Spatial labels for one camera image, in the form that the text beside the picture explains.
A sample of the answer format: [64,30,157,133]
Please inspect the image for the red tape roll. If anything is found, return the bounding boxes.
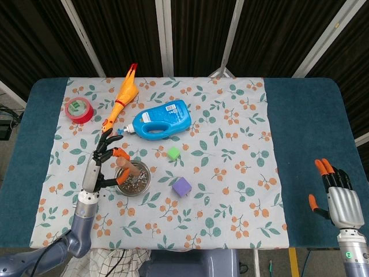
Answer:
[64,97,95,125]

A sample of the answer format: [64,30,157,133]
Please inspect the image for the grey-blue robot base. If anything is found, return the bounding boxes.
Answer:
[138,249,240,277]

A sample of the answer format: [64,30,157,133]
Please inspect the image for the floral print tablecloth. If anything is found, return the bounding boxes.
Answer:
[29,76,290,250]

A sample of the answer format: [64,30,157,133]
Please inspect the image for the yellow rubber chicken toy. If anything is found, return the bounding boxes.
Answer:
[101,63,140,136]

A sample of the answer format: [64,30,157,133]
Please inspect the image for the white frame bar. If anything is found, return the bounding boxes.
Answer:
[0,80,27,109]
[354,133,369,147]

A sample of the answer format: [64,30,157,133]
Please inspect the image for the dark teal table cover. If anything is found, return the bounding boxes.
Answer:
[0,77,360,249]

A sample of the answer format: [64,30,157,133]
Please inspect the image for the white metal table leg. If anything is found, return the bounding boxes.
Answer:
[251,249,261,277]

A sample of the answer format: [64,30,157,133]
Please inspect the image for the wooden stick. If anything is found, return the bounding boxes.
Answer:
[116,157,141,177]

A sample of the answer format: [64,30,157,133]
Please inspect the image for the white stand pole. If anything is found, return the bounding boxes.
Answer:
[208,0,245,78]

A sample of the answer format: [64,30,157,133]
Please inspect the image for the white double frame post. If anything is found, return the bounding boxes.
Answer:
[155,0,175,77]

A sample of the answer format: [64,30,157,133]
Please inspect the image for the black cable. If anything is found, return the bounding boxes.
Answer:
[114,249,126,277]

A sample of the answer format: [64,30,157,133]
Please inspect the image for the white slanted frame pole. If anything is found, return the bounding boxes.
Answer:
[60,0,106,78]
[292,0,367,78]

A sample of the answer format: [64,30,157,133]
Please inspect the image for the black box device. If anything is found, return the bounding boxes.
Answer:
[0,119,13,141]

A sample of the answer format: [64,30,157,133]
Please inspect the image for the blue detergent bottle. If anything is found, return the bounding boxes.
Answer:
[116,99,193,141]

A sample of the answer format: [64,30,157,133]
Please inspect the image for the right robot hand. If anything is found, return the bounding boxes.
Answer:
[308,158,366,230]

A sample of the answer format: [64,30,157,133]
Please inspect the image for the green foam cube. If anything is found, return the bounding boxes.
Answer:
[167,146,181,161]

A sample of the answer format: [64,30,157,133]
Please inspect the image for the purple foam cube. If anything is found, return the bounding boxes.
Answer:
[172,177,193,199]

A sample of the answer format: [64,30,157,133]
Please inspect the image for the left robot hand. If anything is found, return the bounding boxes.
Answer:
[82,128,131,193]

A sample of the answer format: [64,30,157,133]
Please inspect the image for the white checkered cloth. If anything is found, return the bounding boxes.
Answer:
[67,248,152,277]

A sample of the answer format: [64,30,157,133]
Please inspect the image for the metal bowl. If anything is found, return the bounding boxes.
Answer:
[114,160,152,197]

